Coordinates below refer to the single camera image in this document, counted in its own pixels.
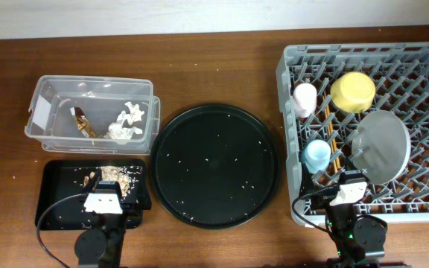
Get rice and peanut food scraps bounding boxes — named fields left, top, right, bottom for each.
left=83, top=166, right=133, bottom=197

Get wooden chopstick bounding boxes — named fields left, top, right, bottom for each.
left=322, top=92, right=340, bottom=174
left=325, top=106, right=341, bottom=173

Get light blue plastic cup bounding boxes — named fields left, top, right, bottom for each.
left=300, top=139, right=331, bottom=173

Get white round plate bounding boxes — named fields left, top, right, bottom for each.
left=352, top=110, right=411, bottom=185

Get gold snack wrapper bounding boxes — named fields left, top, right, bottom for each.
left=70, top=107, right=104, bottom=138

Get yellow bowl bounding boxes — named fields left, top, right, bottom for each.
left=330, top=71, right=375, bottom=113

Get pink plastic cup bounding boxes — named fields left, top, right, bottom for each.
left=293, top=83, right=317, bottom=118

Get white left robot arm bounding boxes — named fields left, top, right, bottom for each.
left=36, top=175, right=152, bottom=267

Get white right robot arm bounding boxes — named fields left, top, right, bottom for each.
left=291, top=165, right=388, bottom=267

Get clear plastic waste bin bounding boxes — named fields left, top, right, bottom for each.
left=25, top=75, right=161, bottom=156

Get grey plastic dishwasher rack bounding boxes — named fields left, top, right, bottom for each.
left=276, top=42, right=429, bottom=227

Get black rectangular tray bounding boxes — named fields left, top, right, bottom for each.
left=34, top=159, right=147, bottom=230

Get crumpled white tissue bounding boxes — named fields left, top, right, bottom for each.
left=104, top=102, right=144, bottom=139

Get round black serving tray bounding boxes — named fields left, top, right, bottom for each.
left=150, top=103, right=282, bottom=229

